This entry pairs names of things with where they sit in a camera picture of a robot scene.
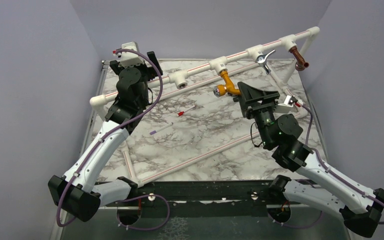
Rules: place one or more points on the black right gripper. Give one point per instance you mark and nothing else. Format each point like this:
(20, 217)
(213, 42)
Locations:
(249, 96)

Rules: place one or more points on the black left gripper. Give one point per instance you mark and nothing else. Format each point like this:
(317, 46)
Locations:
(154, 62)

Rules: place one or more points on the yellow water faucet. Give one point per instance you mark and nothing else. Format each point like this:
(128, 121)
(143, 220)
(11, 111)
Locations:
(227, 88)

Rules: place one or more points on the white PVC pipe frame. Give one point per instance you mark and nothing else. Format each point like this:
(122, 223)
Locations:
(179, 78)

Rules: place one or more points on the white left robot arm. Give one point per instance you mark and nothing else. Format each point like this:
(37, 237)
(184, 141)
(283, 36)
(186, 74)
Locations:
(76, 191)

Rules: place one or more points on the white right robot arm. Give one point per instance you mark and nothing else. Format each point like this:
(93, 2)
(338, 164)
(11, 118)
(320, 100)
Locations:
(360, 207)

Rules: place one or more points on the brown water faucet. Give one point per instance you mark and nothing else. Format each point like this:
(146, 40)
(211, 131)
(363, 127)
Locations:
(301, 64)

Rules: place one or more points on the chrome lever faucet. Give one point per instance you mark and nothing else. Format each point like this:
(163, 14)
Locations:
(262, 61)

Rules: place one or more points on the red capped white pen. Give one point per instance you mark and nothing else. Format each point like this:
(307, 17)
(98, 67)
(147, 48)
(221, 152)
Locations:
(186, 110)

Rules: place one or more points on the purple capped white pen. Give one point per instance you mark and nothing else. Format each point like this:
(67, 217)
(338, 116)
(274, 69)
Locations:
(161, 128)

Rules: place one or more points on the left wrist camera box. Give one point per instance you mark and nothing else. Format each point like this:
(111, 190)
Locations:
(127, 59)

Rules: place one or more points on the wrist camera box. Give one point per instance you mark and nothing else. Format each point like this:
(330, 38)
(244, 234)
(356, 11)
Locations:
(289, 102)
(127, 59)

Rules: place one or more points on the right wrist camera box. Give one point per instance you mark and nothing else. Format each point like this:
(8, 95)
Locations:
(289, 102)

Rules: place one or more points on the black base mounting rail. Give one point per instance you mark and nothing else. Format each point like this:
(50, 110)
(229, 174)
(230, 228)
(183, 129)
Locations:
(189, 199)

